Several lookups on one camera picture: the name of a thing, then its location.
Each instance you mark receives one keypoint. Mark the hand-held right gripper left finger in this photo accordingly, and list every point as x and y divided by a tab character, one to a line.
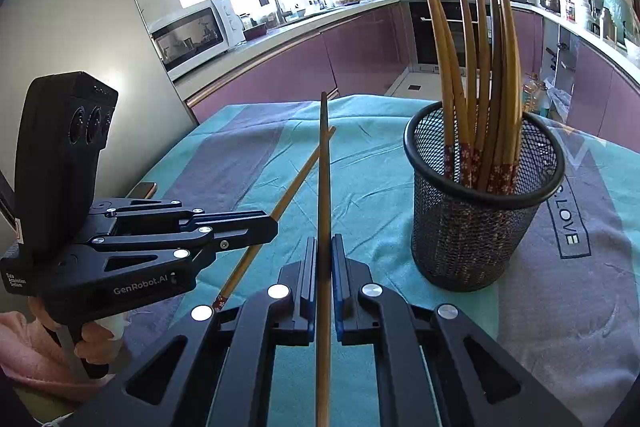
311	277

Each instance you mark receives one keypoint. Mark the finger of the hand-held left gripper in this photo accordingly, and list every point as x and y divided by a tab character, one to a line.
240	239
235	218

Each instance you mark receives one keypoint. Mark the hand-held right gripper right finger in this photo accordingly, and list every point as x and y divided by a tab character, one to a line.
339	297

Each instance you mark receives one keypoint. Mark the wooden chopstick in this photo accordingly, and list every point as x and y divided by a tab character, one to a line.
294	189
324	187

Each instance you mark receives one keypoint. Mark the black mesh utensil holder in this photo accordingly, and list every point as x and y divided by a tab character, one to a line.
450	247

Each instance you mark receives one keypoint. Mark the bunch of wooden chopsticks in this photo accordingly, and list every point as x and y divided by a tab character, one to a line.
511	82

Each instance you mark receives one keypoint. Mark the person's left hand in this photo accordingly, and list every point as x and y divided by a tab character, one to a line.
97	342

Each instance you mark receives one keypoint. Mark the teal grey printed tablecloth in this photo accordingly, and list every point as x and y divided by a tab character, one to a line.
250	147

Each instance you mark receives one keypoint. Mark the white microwave oven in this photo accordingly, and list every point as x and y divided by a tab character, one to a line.
195	37

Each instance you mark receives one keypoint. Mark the purple kitchen base cabinets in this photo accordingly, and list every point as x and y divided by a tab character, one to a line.
600	97
350	52

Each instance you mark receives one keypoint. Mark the black built-in oven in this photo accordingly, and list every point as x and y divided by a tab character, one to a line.
425	37

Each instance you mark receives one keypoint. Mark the cooking oil bottle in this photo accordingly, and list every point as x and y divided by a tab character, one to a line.
532	94

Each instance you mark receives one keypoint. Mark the plastic bag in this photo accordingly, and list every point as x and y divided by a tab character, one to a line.
557	103

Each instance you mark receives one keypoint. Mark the steel thermos flask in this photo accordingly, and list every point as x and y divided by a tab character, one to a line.
605	24

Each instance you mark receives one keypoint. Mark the mint green appliance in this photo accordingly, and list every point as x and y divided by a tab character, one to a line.
622	17

